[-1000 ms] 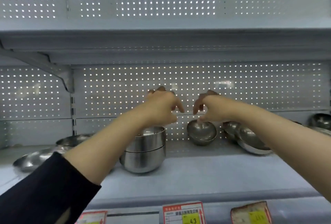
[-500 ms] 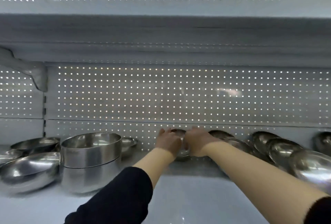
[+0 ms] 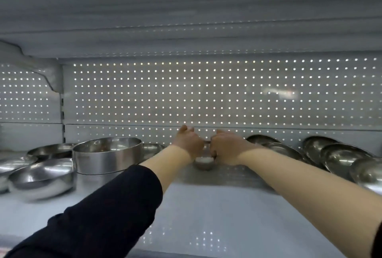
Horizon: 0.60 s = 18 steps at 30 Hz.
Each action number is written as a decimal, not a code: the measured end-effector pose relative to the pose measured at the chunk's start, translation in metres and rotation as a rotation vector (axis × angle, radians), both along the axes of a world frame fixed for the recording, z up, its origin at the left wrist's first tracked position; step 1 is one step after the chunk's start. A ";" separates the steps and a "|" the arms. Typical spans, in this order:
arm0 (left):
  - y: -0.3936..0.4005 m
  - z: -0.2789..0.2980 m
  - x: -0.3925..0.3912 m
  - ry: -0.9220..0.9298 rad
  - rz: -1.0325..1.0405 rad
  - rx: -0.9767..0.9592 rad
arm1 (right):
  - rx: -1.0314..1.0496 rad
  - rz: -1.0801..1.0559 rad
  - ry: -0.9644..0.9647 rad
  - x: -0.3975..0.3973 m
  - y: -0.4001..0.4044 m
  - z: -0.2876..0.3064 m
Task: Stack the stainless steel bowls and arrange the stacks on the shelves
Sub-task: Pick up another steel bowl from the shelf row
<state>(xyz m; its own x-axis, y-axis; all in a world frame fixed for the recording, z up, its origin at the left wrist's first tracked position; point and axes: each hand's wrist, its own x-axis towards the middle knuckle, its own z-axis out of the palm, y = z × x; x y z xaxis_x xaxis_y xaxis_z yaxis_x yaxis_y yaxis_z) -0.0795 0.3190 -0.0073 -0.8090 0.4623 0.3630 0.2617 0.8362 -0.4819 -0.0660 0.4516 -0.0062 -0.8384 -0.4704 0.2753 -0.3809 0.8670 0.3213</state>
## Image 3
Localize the person's right hand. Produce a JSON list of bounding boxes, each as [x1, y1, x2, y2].
[[210, 129, 255, 167]]

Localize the person's left hand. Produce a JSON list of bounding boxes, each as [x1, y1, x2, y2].
[[172, 125, 205, 165]]

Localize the small steel bowl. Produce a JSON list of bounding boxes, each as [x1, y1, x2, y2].
[[193, 140, 216, 171]]

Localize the person's left forearm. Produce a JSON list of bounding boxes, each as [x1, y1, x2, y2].
[[140, 145, 194, 194]]

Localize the person's right forearm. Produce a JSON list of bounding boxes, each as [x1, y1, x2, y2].
[[238, 144, 382, 258]]

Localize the round steel bowl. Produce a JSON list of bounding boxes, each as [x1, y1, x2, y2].
[[138, 143, 165, 164], [0, 156, 39, 194], [8, 158, 77, 201]]

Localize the wide perforated white back panel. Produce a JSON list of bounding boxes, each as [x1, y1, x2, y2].
[[62, 53, 382, 157]]

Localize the straight-sided steel bowl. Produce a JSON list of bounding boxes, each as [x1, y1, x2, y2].
[[72, 137, 144, 176]]

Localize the white metal shelf board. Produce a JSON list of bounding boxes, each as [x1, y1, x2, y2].
[[0, 147, 348, 258]]

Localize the white metal overhead shelf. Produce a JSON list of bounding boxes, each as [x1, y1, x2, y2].
[[0, 0, 382, 59]]

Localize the black left sleeve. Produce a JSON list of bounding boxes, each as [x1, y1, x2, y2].
[[4, 164, 164, 258]]

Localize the black sleeve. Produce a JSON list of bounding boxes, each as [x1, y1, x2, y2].
[[4, 164, 164, 258], [371, 221, 382, 258]]

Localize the slotted white shelf upright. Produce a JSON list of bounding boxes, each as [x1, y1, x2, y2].
[[60, 92, 66, 144]]

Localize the shallow steel bowl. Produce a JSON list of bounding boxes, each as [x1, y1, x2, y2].
[[27, 143, 79, 160]]

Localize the narrow perforated white back panel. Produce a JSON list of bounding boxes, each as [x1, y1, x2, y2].
[[0, 63, 64, 152]]

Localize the black right sleeve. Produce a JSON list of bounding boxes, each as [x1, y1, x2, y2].
[[371, 221, 382, 258]]

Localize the white shelf bracket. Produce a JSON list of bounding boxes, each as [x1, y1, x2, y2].
[[0, 41, 64, 94]]

